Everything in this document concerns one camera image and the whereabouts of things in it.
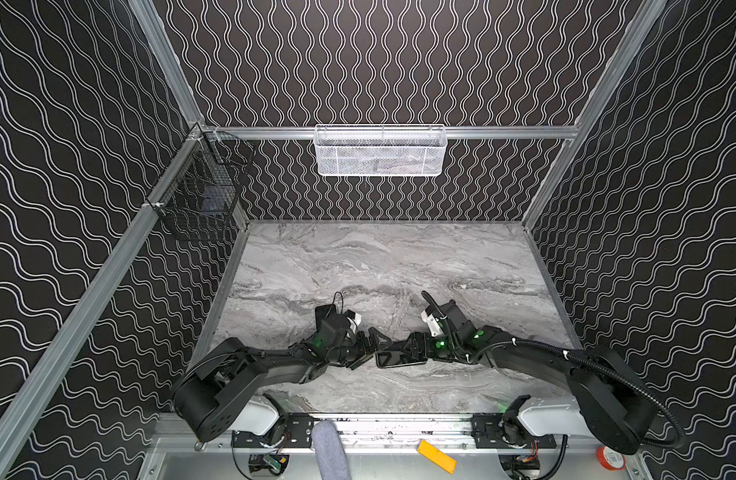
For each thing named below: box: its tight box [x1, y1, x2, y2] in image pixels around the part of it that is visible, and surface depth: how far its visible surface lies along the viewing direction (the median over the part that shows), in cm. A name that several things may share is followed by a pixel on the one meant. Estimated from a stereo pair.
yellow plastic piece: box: [416, 440, 457, 474], surface depth 72 cm
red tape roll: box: [596, 446, 627, 471], surface depth 71 cm
